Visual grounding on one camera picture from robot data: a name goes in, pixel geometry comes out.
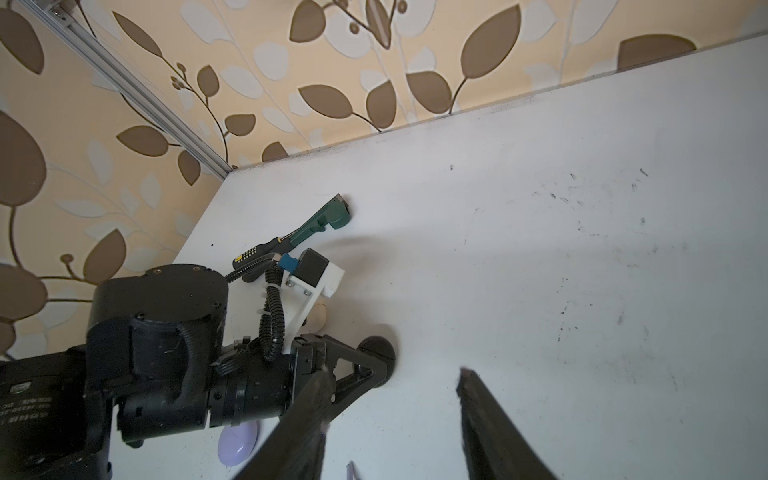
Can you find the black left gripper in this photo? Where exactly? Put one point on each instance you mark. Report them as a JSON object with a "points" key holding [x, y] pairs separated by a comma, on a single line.
{"points": [[311, 352]]}

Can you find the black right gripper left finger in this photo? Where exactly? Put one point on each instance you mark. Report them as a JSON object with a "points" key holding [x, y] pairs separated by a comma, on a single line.
{"points": [[296, 447]]}

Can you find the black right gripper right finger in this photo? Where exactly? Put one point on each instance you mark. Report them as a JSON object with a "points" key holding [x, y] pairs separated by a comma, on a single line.
{"points": [[492, 445]]}

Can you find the purple earbud charging case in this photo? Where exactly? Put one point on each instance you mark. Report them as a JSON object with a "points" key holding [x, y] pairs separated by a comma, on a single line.
{"points": [[236, 443]]}

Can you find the cream earbud charging case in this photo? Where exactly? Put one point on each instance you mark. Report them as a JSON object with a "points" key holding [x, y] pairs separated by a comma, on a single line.
{"points": [[316, 319]]}

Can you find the black round charging case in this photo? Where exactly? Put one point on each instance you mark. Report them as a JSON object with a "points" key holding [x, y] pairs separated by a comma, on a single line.
{"points": [[381, 348]]}

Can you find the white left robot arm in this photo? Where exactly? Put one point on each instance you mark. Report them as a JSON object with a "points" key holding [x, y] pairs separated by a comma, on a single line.
{"points": [[154, 364]]}

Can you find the green black rivet tool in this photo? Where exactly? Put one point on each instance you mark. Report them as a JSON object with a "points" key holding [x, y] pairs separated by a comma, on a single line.
{"points": [[334, 214]]}

